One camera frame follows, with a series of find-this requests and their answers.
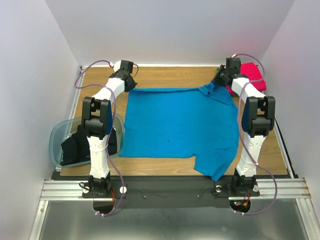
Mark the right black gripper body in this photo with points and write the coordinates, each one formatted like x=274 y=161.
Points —
x=219 y=80

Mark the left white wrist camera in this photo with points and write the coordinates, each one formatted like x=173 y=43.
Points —
x=115 y=66

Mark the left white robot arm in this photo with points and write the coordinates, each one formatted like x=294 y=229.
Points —
x=97 y=121

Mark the clear plastic bin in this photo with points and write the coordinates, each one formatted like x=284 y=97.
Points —
x=66 y=128

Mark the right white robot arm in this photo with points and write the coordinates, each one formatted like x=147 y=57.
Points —
x=256 y=122

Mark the blue t shirt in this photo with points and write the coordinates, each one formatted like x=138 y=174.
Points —
x=198 y=122

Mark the folded red t shirt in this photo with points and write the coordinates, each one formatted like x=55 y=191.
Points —
x=249 y=73

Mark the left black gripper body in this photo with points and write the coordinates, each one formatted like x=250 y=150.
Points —
x=133 y=84

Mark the black t shirt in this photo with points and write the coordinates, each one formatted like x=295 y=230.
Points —
x=76 y=149

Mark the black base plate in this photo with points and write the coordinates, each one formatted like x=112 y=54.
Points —
x=167 y=192

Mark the aluminium frame rail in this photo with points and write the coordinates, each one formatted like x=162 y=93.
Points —
x=44 y=204

